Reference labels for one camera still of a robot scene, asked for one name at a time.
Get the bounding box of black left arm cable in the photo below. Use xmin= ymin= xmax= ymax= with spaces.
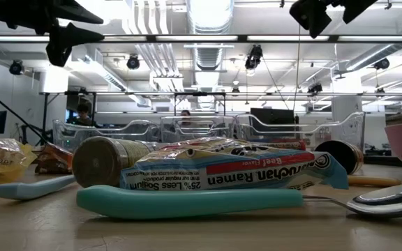
xmin=0 ymin=80 xmax=48 ymax=144

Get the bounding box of beef flavor ramen packet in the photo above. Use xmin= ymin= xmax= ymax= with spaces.
xmin=119 ymin=137 xmax=349 ymax=192

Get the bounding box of black ceiling spotlight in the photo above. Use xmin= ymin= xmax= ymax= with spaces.
xmin=244 ymin=44 xmax=264 ymax=70
xmin=8 ymin=59 xmax=24 ymax=76
xmin=126 ymin=54 xmax=141 ymax=70
xmin=373 ymin=57 xmax=391 ymax=70
xmin=307 ymin=82 xmax=324 ymax=94

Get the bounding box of orange spice jar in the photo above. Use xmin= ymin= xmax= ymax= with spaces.
xmin=314 ymin=139 xmax=364 ymax=175

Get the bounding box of orange snack packet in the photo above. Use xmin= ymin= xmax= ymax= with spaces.
xmin=33 ymin=142 xmax=75 ymax=175

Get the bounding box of teal-handled metal spoon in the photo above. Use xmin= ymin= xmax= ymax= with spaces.
xmin=76 ymin=183 xmax=402 ymax=220

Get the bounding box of clear plastic bin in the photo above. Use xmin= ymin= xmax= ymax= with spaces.
xmin=159 ymin=114 xmax=236 ymax=144
xmin=234 ymin=111 xmax=366 ymax=154
xmin=52 ymin=119 xmax=160 ymax=154

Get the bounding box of overhead light bar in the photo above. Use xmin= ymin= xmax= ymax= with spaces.
xmin=0 ymin=33 xmax=402 ymax=45

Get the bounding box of green herb spice jar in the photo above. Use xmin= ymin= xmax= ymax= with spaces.
xmin=71 ymin=135 xmax=163 ymax=188

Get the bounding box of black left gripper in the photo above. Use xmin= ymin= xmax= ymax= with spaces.
xmin=0 ymin=0 xmax=105 ymax=68

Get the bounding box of black background rig frame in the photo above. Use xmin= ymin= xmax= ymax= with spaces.
xmin=174 ymin=91 xmax=227 ymax=116

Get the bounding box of light-blue-handled metal spoon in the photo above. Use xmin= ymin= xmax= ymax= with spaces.
xmin=0 ymin=174 xmax=76 ymax=201

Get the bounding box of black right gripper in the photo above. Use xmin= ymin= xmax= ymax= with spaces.
xmin=289 ymin=0 xmax=378 ymax=39

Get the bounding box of wide black monitor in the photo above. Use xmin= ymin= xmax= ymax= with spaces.
xmin=249 ymin=107 xmax=295 ymax=127

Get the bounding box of orange-handled metal spoon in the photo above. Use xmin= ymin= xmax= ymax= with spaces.
xmin=347 ymin=175 xmax=402 ymax=188

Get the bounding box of silver ventilation duct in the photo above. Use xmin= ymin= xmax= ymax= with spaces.
xmin=333 ymin=17 xmax=402 ymax=74
xmin=186 ymin=0 xmax=236 ymax=109

